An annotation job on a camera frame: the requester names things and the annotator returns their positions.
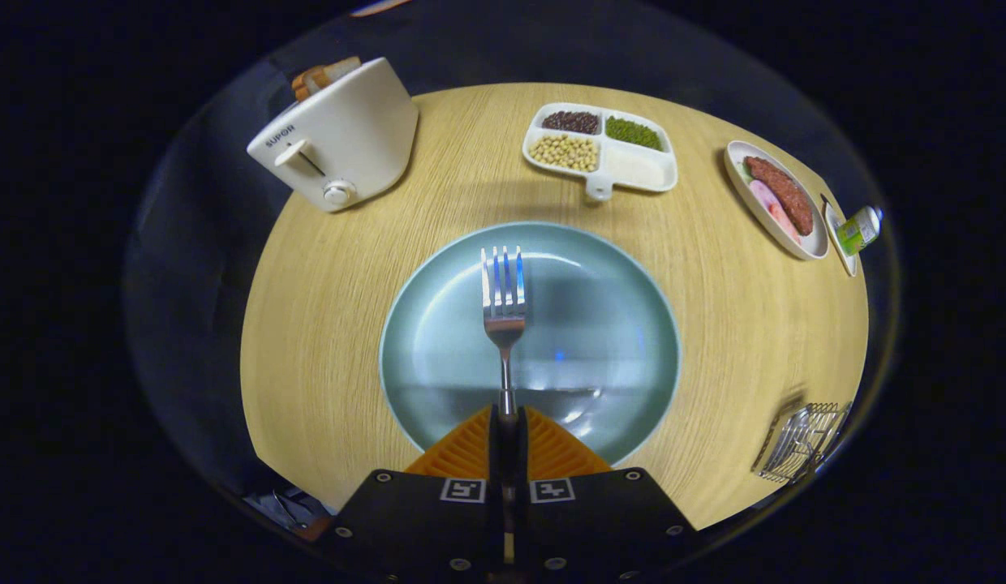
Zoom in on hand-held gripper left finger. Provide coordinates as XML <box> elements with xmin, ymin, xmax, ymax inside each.
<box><xmin>333</xmin><ymin>404</ymin><xmax>505</xmax><ymax>583</ymax></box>

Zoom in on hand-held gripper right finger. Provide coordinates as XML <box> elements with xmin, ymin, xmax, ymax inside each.
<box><xmin>516</xmin><ymin>404</ymin><xmax>704</xmax><ymax>583</ymax></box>

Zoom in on silver fork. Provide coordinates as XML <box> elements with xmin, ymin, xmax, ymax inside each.
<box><xmin>480</xmin><ymin>246</ymin><xmax>529</xmax><ymax>560</ymax></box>

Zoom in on light blue plate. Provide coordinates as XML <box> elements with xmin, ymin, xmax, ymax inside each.
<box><xmin>379</xmin><ymin>221</ymin><xmax>681</xmax><ymax>468</ymax></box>

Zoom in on white round meat plate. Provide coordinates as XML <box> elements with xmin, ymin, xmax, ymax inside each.
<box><xmin>724</xmin><ymin>140</ymin><xmax>830</xmax><ymax>262</ymax></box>

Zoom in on white divided dish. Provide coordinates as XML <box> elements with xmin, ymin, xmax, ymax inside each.
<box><xmin>522</xmin><ymin>102</ymin><xmax>679</xmax><ymax>203</ymax></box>

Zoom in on pink ham slices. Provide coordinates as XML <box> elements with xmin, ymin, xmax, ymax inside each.
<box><xmin>749</xmin><ymin>180</ymin><xmax>803</xmax><ymax>245</ymax></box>

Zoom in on small white saucer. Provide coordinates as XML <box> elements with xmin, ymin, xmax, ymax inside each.
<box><xmin>821</xmin><ymin>199</ymin><xmax>860</xmax><ymax>279</ymax></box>

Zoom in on yellow soybeans pile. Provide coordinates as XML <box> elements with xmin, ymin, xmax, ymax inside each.
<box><xmin>529</xmin><ymin>134</ymin><xmax>599</xmax><ymax>173</ymax></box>

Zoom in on brown grilled steak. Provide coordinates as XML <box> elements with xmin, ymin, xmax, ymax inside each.
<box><xmin>745</xmin><ymin>156</ymin><xmax>815</xmax><ymax>238</ymax></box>

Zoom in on green label metal bottle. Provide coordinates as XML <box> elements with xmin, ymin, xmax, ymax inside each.
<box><xmin>836</xmin><ymin>205</ymin><xmax>884</xmax><ymax>258</ymax></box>

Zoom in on white toaster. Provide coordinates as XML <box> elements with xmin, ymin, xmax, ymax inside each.
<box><xmin>247</xmin><ymin>57</ymin><xmax>419</xmax><ymax>214</ymax></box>

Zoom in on green mung beans pile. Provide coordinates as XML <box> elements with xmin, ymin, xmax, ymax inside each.
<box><xmin>606</xmin><ymin>117</ymin><xmax>663</xmax><ymax>152</ymax></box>

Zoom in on dark red beans pile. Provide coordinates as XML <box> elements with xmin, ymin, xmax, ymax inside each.
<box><xmin>541</xmin><ymin>110</ymin><xmax>600</xmax><ymax>135</ymax></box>

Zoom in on toasted bread slices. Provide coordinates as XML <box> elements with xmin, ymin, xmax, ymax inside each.
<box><xmin>291</xmin><ymin>56</ymin><xmax>363</xmax><ymax>103</ymax></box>

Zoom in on square metal wire basket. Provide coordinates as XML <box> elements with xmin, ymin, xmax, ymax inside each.
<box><xmin>751</xmin><ymin>401</ymin><xmax>853</xmax><ymax>486</ymax></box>

